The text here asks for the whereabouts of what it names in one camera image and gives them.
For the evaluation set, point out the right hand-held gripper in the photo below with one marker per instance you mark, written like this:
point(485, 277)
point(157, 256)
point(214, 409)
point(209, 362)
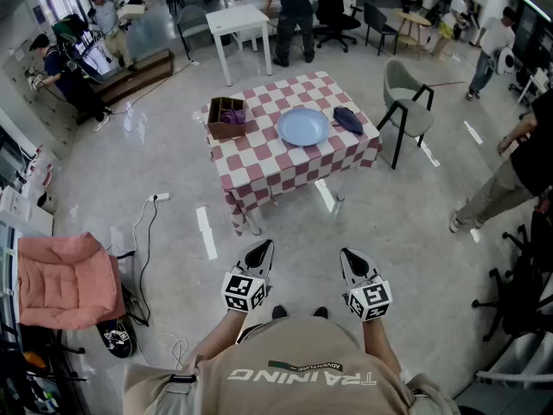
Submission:
point(370, 298)

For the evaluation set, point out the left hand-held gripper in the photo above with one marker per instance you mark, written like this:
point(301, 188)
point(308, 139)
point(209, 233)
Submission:
point(239, 292)

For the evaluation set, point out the big light blue plate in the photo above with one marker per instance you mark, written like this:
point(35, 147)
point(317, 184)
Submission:
point(302, 126)

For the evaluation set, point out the dark blue cloth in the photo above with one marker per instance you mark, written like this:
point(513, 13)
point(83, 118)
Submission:
point(347, 119)

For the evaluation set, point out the person's left forearm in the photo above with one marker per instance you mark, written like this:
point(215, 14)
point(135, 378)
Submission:
point(216, 340)

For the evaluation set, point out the person's right forearm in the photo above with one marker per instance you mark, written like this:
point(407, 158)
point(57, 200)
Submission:
point(380, 344)

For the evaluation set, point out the pink checkered tablecloth table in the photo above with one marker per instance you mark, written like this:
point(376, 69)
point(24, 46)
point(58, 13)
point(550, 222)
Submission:
point(259, 162)

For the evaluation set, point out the purple cloth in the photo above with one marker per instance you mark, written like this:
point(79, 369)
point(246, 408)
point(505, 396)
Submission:
point(235, 116)

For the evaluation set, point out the person's left black shoe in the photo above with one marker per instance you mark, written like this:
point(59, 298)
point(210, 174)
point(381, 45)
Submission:
point(280, 311)

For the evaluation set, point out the person's black shoe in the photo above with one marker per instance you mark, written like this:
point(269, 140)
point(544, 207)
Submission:
point(280, 311)
point(320, 311)

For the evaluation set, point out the person's right black shoe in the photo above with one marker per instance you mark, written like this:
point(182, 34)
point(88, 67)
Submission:
point(320, 311)

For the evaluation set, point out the person's beige shirt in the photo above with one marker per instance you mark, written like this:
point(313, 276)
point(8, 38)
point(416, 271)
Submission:
point(294, 353)

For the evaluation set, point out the white power strip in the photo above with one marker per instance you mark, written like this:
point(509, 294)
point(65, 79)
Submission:
point(160, 196)

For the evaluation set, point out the brown divided wooden box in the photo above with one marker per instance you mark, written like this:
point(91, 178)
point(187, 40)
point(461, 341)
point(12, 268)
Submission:
point(226, 131)

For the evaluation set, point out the black white shoe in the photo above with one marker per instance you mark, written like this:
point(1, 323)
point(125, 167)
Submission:
point(116, 339)

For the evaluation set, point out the black swivel chair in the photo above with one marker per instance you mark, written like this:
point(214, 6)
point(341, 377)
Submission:
point(523, 301)

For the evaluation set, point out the green chair with black legs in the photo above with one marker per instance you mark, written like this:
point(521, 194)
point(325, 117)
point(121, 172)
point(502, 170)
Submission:
point(408, 115)

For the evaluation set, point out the pink padded armchair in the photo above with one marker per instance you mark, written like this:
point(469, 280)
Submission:
point(65, 279)

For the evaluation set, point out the white bucket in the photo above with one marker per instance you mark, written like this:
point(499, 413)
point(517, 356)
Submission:
point(46, 202)

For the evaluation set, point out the low wooden bench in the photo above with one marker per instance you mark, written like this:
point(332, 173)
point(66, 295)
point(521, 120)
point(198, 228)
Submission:
point(142, 69)

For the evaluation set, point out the white red plastic bags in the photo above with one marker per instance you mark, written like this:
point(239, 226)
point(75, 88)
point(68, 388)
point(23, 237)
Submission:
point(41, 169)

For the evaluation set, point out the white low cabinet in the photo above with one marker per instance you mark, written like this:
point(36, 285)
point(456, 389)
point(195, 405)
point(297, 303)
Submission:
point(17, 208)

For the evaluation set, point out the white square table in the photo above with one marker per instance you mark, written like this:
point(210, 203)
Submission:
point(235, 17)

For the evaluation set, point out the grey shell chair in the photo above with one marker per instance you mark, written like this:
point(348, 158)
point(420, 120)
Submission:
point(193, 22)

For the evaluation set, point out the dark grey chair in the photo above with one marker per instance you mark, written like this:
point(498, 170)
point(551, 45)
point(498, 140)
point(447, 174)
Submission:
point(375, 17)

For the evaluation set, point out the white round device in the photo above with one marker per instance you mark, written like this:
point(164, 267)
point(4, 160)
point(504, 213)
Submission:
point(504, 61)

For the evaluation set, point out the round wooden table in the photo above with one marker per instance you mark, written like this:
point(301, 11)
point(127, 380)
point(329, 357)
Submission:
point(412, 17)

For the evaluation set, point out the grey lockers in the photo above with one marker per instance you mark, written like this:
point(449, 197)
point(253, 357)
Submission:
point(39, 106)

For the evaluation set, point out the black office chair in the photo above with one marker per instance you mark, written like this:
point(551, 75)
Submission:
point(332, 2)

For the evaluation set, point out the white cardboard box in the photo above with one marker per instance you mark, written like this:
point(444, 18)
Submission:
point(131, 11)

